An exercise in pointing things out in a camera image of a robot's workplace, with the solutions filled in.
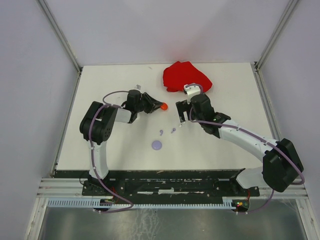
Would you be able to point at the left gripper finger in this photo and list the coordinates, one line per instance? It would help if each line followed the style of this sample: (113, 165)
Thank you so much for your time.
(150, 101)
(153, 108)

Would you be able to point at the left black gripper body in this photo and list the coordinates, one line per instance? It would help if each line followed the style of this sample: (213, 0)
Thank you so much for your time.
(144, 105)

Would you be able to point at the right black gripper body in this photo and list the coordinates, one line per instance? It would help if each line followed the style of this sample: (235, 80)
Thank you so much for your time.
(195, 116)

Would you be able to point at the orange earbud charging case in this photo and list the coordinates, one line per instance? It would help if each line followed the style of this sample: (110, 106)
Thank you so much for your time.
(164, 106)

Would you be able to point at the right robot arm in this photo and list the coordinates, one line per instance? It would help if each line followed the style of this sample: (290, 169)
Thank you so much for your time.
(281, 164)

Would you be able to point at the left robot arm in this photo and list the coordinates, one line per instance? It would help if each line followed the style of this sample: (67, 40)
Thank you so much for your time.
(98, 122)

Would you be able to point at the purple earbud charging case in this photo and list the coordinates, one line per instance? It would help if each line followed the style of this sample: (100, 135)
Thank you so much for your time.
(156, 145)

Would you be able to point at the red cloth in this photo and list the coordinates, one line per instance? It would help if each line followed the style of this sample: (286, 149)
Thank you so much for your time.
(179, 74)

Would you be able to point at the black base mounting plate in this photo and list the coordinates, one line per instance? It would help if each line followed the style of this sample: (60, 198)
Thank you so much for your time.
(171, 187)

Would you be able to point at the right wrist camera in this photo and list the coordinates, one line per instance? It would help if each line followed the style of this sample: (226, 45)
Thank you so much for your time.
(192, 90)

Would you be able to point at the left aluminium frame post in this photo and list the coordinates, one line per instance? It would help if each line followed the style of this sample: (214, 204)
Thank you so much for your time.
(43, 4)

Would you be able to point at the aluminium frame post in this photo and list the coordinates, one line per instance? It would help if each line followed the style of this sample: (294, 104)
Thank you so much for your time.
(276, 34)
(43, 4)

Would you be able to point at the right aluminium frame post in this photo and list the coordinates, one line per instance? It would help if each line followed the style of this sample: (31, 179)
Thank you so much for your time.
(276, 34)

